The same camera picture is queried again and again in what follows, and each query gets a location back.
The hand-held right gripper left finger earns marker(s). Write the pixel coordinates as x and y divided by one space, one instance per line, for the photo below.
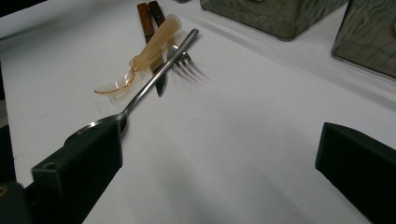
84 174

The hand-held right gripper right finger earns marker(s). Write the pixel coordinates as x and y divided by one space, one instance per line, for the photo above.
358 168

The long metal spoon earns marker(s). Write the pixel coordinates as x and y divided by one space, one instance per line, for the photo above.
138 99

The smoky clear plastic bin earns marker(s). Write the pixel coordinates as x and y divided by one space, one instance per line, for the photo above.
367 34
274 15

